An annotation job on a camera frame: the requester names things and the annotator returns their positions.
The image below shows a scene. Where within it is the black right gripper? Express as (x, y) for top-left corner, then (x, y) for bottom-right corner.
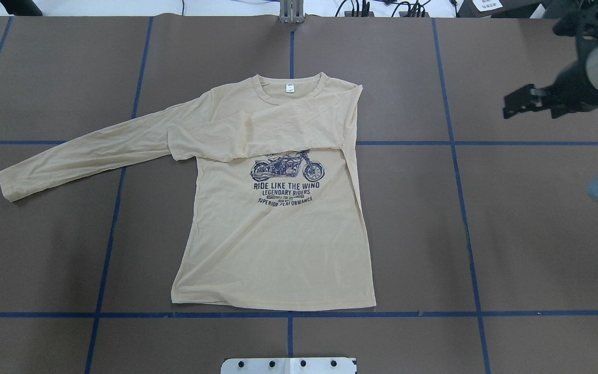
(502, 62), (598, 120)

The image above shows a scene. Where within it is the beige long-sleeve graphic t-shirt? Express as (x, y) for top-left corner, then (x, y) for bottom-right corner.
(0, 73), (376, 312)

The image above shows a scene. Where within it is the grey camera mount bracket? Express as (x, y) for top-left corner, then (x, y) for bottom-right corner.
(278, 0), (305, 24)

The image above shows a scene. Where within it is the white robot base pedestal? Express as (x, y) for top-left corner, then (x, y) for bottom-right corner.
(220, 357), (358, 373)

